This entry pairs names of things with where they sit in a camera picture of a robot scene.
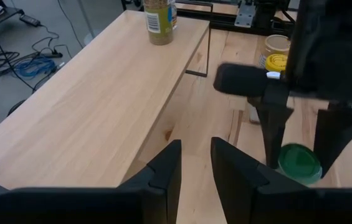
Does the grey metal mounting plate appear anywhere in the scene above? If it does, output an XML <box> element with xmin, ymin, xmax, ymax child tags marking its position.
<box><xmin>234</xmin><ymin>1</ymin><xmax>257</xmax><ymax>29</ymax></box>

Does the yellow lid spice jar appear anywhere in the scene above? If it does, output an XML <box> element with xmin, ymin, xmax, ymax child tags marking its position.
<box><xmin>265</xmin><ymin>54</ymin><xmax>288</xmax><ymax>73</ymax></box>

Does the grey round-base pole stand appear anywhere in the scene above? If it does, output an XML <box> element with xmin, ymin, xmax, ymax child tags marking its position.
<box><xmin>76</xmin><ymin>0</ymin><xmax>98</xmax><ymax>47</ymax></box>

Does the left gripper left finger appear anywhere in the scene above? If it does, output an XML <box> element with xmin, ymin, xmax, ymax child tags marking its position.
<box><xmin>0</xmin><ymin>139</ymin><xmax>183</xmax><ymax>224</ymax></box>

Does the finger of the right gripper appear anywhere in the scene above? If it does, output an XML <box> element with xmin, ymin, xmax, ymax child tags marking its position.
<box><xmin>246</xmin><ymin>92</ymin><xmax>295</xmax><ymax>166</ymax></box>
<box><xmin>313</xmin><ymin>105</ymin><xmax>352</xmax><ymax>179</ymax></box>

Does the black coiled cable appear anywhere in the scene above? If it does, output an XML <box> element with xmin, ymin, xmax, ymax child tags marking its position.
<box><xmin>6</xmin><ymin>98</ymin><xmax>27</xmax><ymax>118</ymax></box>

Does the black power strip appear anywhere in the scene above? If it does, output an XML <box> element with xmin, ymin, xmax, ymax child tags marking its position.
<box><xmin>40</xmin><ymin>49</ymin><xmax>64</xmax><ymax>60</ymax></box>

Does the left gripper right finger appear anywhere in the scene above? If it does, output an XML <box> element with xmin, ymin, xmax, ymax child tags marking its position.
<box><xmin>210</xmin><ymin>136</ymin><xmax>352</xmax><ymax>224</ymax></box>

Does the green lid spice jar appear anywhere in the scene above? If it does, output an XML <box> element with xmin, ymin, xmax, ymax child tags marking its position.
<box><xmin>275</xmin><ymin>142</ymin><xmax>323</xmax><ymax>187</ymax></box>

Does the wooden shelf with black frame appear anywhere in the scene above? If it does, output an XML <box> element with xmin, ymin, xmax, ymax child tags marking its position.
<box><xmin>0</xmin><ymin>1</ymin><xmax>214</xmax><ymax>200</ymax></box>

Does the blue coiled cable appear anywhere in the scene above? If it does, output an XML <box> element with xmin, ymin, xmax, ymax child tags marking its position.
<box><xmin>12</xmin><ymin>55</ymin><xmax>57</xmax><ymax>78</ymax></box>

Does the black power brick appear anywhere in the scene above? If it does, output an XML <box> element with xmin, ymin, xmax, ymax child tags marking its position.
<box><xmin>19</xmin><ymin>14</ymin><xmax>42</xmax><ymax>28</ymax></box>

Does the tan lid furikake jar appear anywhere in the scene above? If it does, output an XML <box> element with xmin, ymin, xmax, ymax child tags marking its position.
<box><xmin>258</xmin><ymin>34</ymin><xmax>292</xmax><ymax>68</ymax></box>

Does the black lid oregano jar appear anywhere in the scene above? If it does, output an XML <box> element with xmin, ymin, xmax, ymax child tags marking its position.
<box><xmin>143</xmin><ymin>0</ymin><xmax>178</xmax><ymax>46</ymax></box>

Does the black aluminium table frame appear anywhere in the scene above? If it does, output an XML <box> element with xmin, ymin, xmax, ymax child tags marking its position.
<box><xmin>209</xmin><ymin>12</ymin><xmax>298</xmax><ymax>37</ymax></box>

